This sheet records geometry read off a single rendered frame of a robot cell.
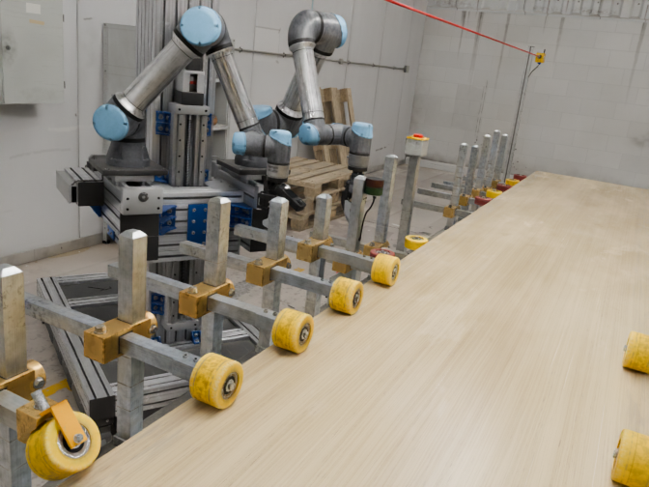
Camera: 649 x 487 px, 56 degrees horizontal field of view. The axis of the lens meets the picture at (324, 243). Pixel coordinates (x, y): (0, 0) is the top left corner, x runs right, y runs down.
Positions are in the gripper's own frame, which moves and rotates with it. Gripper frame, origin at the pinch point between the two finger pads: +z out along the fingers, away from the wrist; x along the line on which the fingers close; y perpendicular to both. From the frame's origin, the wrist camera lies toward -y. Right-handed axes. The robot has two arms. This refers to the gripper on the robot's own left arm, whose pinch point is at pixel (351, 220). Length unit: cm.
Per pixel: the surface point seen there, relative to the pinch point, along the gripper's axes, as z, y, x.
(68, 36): -52, 168, 203
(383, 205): -7.6, -0.4, -11.2
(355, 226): -4.6, -24.1, -3.3
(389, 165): -22.0, -0.4, -11.3
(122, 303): -9, -117, 33
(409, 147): -26.5, 23.0, -17.9
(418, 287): 2, -56, -24
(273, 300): 6, -71, 13
